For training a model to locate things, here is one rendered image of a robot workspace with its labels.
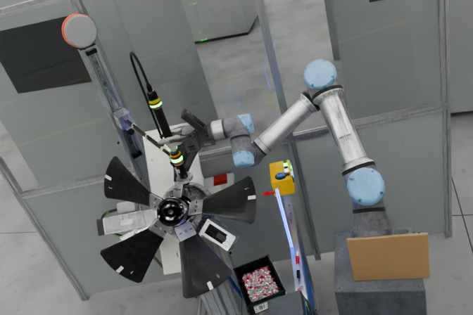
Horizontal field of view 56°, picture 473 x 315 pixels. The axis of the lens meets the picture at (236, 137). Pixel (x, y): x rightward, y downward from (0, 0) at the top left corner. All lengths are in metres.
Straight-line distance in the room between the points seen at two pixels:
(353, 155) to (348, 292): 0.49
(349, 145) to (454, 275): 1.67
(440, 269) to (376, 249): 1.50
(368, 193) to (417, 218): 1.59
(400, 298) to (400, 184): 1.26
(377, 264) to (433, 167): 1.31
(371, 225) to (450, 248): 1.61
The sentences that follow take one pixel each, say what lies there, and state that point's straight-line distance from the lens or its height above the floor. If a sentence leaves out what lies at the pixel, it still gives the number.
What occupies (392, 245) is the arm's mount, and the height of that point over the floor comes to 1.16.
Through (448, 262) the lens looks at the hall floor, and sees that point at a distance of 3.14.
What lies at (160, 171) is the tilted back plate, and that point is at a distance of 2.21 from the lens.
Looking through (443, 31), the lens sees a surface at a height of 1.41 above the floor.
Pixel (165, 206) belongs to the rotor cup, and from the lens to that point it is 1.90.
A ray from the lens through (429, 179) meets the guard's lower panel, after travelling 2.93.
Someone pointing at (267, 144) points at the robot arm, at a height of 1.41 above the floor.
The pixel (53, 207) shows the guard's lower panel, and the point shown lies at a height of 0.85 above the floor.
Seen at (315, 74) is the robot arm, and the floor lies 1.66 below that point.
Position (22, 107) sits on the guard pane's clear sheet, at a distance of 2.74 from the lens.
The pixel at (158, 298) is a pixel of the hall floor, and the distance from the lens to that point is 3.34.
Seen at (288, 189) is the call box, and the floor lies 1.01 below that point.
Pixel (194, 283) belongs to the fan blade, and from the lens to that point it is 1.91.
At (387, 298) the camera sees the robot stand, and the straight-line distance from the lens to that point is 1.73.
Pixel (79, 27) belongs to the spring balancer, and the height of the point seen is 1.90.
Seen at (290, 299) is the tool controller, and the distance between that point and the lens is 1.40.
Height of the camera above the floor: 2.33
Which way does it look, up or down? 30 degrees down
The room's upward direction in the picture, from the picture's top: 17 degrees counter-clockwise
